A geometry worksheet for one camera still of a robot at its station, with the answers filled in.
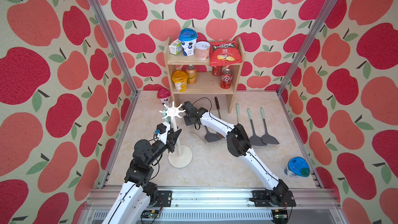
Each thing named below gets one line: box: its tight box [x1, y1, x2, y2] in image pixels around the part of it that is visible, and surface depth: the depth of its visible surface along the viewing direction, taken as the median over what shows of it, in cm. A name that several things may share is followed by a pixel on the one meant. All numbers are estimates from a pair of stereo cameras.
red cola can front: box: [220, 68, 234, 90], surface depth 88 cm
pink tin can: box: [194, 40, 211, 61], surface depth 76 cm
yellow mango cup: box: [172, 70, 189, 93], surface depth 89 cm
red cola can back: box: [211, 65, 223, 77], surface depth 98 cm
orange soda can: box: [186, 64, 198, 85], surface depth 92 cm
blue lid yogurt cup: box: [178, 28, 198, 56], surface depth 75 cm
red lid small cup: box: [157, 88, 172, 106], surface depth 109 cm
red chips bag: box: [209, 40, 244, 67], surface depth 76 cm
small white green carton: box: [168, 39, 183, 56], surface depth 80 cm
